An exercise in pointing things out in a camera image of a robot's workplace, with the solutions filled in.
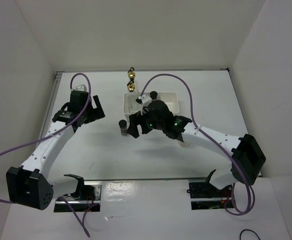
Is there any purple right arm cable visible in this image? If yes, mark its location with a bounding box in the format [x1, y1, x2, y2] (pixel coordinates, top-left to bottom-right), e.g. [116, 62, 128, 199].
[139, 73, 256, 216]

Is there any small spice jar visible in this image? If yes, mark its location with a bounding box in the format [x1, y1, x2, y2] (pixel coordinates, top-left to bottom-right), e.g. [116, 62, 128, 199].
[118, 119, 128, 136]
[150, 91, 158, 101]

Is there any glass oil bottle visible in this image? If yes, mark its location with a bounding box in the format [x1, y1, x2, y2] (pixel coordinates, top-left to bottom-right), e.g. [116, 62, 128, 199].
[127, 80, 140, 112]
[127, 67, 136, 86]

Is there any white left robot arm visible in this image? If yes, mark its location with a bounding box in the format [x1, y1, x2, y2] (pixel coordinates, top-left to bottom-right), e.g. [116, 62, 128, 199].
[6, 90, 105, 210]

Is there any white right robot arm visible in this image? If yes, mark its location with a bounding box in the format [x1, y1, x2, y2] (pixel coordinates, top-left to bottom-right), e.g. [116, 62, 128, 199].
[127, 100, 266, 197]

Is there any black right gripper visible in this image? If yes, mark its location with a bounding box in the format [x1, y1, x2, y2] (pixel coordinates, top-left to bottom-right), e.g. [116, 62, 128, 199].
[127, 107, 165, 138]

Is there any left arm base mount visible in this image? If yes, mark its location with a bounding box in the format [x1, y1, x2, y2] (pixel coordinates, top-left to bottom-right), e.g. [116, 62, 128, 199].
[62, 181, 102, 213]

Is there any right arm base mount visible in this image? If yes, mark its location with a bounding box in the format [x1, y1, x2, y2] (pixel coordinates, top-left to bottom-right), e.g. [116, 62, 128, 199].
[186, 179, 234, 210]

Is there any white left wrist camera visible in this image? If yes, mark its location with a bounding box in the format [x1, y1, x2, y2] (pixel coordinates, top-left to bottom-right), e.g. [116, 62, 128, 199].
[70, 84, 87, 92]

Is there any black cable loop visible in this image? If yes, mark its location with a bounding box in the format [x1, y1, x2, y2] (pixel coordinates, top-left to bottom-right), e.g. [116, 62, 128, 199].
[240, 229, 261, 240]

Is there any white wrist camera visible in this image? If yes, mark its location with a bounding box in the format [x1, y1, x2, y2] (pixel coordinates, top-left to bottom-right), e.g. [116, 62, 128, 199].
[135, 94, 152, 114]
[70, 84, 87, 92]

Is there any white jar black lid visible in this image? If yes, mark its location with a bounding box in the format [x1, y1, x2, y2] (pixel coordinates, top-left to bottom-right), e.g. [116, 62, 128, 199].
[178, 141, 190, 148]

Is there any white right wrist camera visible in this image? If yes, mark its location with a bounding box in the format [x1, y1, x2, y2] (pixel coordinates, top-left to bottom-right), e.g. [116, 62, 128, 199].
[135, 94, 152, 114]

